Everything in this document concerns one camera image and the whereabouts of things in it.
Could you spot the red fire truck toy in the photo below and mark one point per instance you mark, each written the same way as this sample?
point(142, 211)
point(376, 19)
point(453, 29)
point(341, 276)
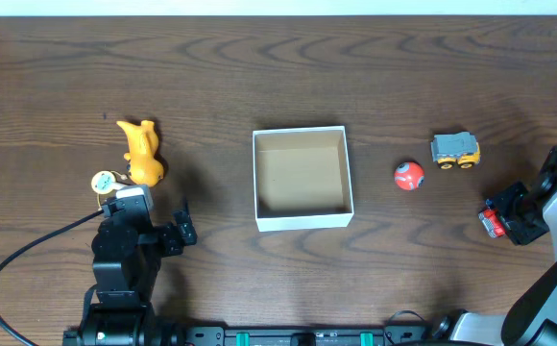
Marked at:
point(491, 223)

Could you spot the red ball toy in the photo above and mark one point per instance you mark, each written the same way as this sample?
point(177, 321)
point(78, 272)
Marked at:
point(409, 176)

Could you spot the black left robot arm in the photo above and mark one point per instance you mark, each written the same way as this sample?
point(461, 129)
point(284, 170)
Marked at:
point(128, 250)

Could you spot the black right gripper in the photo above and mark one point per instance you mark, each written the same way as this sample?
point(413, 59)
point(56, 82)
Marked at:
point(519, 235)

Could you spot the orange rubber animal toy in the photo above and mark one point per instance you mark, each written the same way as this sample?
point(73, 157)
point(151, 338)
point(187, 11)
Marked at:
point(143, 143)

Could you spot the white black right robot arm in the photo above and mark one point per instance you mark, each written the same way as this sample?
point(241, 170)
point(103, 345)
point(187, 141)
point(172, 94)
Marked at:
point(532, 318)

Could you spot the grey yellow dump truck toy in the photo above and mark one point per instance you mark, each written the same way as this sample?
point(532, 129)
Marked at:
point(456, 150)

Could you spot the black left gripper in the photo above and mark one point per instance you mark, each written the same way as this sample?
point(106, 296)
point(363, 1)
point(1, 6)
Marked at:
point(174, 231)

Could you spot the yellow round rattle toy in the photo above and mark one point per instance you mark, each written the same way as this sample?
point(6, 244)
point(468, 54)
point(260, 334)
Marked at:
point(105, 182)

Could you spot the white cardboard box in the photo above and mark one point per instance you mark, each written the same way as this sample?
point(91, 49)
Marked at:
point(302, 179)

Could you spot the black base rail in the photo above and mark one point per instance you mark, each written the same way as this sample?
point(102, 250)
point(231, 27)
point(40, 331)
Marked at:
point(390, 335)

